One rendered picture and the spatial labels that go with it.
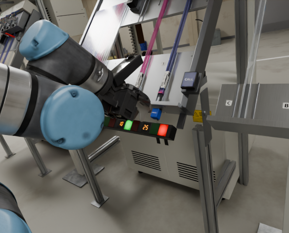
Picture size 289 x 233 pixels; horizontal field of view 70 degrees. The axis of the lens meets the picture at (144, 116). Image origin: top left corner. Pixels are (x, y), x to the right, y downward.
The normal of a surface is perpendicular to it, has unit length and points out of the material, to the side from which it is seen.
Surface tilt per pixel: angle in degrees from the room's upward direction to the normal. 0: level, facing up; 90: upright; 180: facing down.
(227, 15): 90
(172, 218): 0
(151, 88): 43
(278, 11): 90
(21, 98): 86
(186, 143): 90
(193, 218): 0
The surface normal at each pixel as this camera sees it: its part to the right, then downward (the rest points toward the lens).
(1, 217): -0.11, -0.87
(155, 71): -0.54, -0.36
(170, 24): -0.28, 0.44
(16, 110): 0.61, 0.37
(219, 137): -0.58, 0.44
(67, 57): 0.74, 0.21
